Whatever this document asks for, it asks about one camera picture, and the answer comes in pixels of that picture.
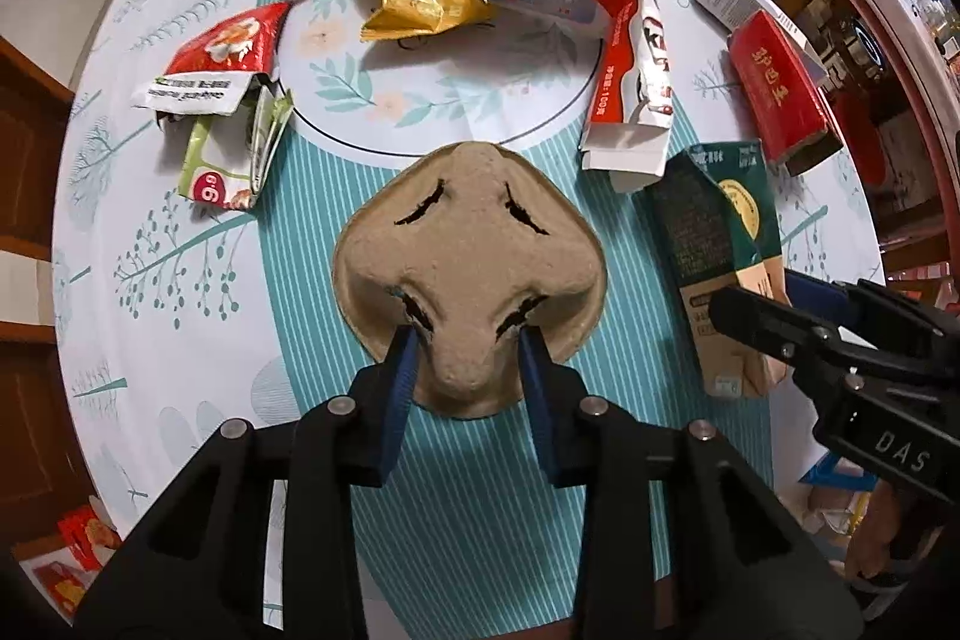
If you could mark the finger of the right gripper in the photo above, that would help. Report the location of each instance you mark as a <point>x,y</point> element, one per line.
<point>810,345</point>
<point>825,300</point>

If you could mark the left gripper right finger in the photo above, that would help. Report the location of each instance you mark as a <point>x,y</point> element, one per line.
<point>536,367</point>

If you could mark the red snack wrapper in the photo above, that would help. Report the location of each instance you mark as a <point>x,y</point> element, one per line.
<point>212,73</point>

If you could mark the red white torn bag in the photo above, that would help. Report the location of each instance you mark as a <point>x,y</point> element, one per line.
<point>628,126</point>

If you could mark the green white small wrapper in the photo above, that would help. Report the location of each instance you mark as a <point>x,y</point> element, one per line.
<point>228,157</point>

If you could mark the brown pulp cup tray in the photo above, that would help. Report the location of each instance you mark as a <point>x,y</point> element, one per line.
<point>469,245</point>

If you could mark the white purple product box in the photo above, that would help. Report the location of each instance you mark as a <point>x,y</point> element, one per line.
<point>733,13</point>

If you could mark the dark green milk carton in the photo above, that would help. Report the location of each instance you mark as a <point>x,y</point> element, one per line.
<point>715,220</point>

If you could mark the wooden side table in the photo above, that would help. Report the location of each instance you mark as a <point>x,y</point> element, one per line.
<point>933,98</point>

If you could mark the red rectangular box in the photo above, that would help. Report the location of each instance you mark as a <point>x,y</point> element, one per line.
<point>795,123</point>

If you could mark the person's right hand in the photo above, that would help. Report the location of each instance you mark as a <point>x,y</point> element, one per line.
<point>870,551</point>

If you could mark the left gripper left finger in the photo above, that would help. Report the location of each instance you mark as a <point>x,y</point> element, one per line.
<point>396,381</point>

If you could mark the tree-print tablecloth with teal stripe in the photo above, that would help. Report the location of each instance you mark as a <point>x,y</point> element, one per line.
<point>173,316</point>

